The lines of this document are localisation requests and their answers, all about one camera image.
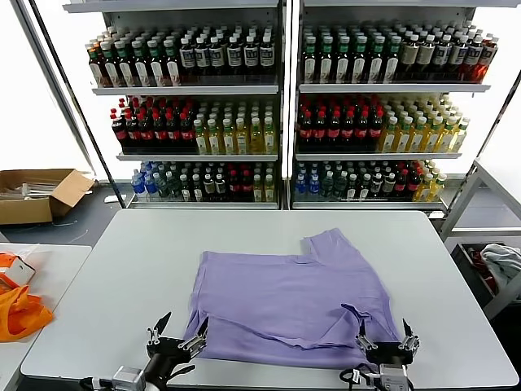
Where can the black laundry bin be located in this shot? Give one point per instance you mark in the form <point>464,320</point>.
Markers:
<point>468,277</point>

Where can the white paper slip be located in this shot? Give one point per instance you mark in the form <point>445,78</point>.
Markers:
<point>109,199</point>

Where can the grey metal drinks shelf unit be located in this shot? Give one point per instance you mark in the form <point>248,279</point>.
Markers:
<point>386,87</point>
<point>183,90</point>

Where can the white orange carton box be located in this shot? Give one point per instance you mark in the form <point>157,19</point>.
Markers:
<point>20,271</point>

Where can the purple printed t-shirt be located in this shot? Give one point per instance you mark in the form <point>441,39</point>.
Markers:
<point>285,301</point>

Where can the cola bottle red cap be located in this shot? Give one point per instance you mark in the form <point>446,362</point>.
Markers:
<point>246,183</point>
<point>145,132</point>
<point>334,130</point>
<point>413,181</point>
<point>362,130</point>
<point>348,130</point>
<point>319,130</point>
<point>400,183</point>
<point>187,132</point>
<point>233,183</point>
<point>173,132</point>
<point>305,130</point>
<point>132,132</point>
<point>119,132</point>
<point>160,132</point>
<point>376,130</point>

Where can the dark drink bottle blue label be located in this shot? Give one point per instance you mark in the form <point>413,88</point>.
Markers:
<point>202,57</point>
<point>187,57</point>
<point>234,57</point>
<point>250,55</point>
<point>215,57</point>
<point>458,57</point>
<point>443,55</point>
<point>267,55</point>
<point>474,57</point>

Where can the red drink bottle white cap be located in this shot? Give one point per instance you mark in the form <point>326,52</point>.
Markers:
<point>487,59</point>

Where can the red crumpled garment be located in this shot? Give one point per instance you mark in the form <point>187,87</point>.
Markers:
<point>477,257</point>

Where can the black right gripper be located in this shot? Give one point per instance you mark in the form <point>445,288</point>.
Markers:
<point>390,353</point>

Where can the dark green drink bottle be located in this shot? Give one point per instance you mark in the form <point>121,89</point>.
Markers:
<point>163,187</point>
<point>173,187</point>
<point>327,187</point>
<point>340,187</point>

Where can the grey white crumpled garment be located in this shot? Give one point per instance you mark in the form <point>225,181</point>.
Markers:
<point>500,258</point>

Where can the black slanted frame pole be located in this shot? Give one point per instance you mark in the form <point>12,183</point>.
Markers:
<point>103,163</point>
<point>497,118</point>

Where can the open brown cardboard box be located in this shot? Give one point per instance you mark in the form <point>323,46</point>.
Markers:
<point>24,212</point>

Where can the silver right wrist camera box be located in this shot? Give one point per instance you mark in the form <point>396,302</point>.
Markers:
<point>392,379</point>

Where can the clear plastic packed items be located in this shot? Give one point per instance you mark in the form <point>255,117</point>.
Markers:
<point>28,189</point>

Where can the grey metal frame rack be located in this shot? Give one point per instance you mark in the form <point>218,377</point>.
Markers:
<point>462,199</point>

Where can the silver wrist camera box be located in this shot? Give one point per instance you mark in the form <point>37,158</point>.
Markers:
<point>392,379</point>
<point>128,380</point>

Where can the small dark bottle white cap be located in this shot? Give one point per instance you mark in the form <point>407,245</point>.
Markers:
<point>220,185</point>
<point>388,185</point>
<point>197,189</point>
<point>376,185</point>
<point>352,189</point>
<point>364,189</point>
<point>185,189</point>
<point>208,185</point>

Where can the dark drink bottle beige label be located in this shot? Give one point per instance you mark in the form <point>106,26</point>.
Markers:
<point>410,55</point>
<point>426,55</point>

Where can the orange plastic bag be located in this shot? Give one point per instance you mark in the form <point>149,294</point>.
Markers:
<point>16,317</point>

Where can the grey slanted frame beam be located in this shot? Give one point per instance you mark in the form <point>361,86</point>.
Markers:
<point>50,73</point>

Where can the yellow juice bottle white cap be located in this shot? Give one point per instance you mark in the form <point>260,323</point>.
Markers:
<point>200,138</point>
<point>228,138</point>
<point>418,136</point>
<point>269,190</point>
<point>404,136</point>
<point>460,136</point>
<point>389,136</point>
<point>213,138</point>
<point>242,138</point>
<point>424,190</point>
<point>437,189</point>
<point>269,138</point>
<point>258,190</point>
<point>446,136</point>
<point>256,138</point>
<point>432,136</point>

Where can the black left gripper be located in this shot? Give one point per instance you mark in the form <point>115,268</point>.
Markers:
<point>165,352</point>

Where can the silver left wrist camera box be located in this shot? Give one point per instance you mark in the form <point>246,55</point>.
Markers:
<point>128,380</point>

